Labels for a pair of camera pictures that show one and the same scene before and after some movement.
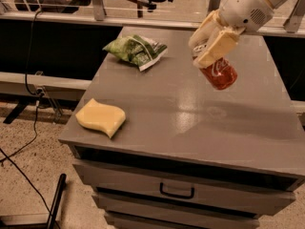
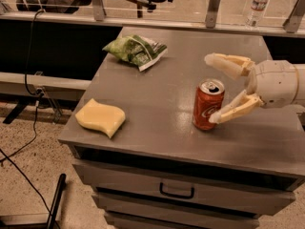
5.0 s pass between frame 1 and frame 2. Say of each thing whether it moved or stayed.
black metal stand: stayed
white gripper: moved
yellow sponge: stayed
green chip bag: stayed
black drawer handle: stayed
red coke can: moved
